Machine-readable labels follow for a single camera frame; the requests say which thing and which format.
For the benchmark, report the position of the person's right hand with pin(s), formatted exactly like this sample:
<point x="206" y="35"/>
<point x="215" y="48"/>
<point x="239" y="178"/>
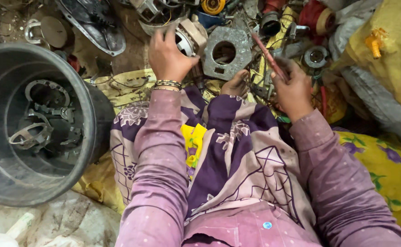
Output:
<point x="294" y="92"/>

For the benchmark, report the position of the person's left hand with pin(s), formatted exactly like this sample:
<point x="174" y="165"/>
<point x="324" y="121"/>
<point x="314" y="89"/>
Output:
<point x="166" y="58"/>

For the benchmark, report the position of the beige motor housing part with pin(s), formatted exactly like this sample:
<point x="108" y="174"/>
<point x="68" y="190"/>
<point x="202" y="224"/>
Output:
<point x="196" y="34"/>

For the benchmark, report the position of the reddish screwdriver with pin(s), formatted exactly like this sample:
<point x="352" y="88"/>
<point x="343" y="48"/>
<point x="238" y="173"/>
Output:
<point x="265" y="53"/>

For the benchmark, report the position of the gold and black bangles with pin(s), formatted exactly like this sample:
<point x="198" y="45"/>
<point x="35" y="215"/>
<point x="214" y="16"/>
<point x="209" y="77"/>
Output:
<point x="167" y="84"/>

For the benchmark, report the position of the curved grey metal strip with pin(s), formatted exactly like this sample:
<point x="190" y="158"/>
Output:
<point x="149" y="27"/>

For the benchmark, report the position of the yellow ground sheet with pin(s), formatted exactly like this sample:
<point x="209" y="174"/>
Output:
<point x="128" y="85"/>

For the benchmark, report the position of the person's foot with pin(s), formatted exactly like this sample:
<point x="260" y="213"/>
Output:
<point x="236" y="84"/>

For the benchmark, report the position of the grey metal plate with hole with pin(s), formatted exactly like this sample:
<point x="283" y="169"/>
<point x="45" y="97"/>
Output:
<point x="241" y="58"/>

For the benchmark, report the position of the yellow wheel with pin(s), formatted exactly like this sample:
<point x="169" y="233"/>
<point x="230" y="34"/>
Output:
<point x="213" y="6"/>

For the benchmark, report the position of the black cylindrical motor cap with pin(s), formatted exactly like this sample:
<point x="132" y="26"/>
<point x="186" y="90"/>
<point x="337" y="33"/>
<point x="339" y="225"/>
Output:
<point x="270" y="24"/>

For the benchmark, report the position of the metal cover with gear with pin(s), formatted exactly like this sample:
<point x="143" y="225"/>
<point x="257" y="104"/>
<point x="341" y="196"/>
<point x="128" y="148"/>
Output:
<point x="97" y="31"/>

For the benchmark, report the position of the tan tape roll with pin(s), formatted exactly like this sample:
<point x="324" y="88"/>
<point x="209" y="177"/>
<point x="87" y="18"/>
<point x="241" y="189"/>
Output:
<point x="326" y="21"/>

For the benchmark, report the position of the red plastic casing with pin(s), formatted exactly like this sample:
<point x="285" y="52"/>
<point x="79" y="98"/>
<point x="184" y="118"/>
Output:
<point x="308" y="15"/>

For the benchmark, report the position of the yellow cloth scrap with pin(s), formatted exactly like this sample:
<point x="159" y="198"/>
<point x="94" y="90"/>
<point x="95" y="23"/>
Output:
<point x="193" y="137"/>

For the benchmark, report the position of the heap of scrap metal parts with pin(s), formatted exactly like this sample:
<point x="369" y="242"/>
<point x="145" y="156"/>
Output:
<point x="241" y="13"/>

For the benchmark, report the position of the large black plastic bucket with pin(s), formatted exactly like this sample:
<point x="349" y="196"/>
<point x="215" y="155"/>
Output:
<point x="94" y="113"/>

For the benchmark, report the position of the grey plastic sack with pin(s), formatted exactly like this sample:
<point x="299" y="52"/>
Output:
<point x="385" y="103"/>

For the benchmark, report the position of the small red plastic piece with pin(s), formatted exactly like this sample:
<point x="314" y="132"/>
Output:
<point x="73" y="63"/>

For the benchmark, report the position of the yellow plastic tap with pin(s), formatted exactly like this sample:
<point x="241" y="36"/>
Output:
<point x="375" y="43"/>

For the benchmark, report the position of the purple patterned dress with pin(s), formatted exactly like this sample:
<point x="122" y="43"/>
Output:
<point x="227" y="161"/>

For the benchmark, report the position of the yellow woven sack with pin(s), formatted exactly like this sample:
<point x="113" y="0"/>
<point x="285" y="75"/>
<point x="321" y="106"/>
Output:
<point x="399" y="51"/>

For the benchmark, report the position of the yellow floral cloth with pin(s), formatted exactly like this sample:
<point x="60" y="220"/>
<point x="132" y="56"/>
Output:
<point x="389" y="168"/>

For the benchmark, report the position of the small toothed metal part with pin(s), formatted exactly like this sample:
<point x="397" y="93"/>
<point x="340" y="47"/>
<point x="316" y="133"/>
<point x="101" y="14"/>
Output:
<point x="72" y="136"/>

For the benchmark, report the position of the flat metal linkage piece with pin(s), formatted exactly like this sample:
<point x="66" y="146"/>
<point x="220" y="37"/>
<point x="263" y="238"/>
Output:
<point x="54" y="111"/>

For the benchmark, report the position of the blue shirt button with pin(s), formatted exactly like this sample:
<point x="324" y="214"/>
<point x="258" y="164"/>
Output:
<point x="267" y="225"/>

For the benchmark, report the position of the pink dotted shirt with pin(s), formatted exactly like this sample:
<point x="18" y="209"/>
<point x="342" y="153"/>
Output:
<point x="248" y="226"/>

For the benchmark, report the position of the dirty white sack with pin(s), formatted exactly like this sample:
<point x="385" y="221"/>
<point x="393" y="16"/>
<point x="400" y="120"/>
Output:
<point x="59" y="219"/>

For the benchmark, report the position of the curved metal clamp bracket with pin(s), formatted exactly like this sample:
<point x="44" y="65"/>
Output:
<point x="32" y="135"/>

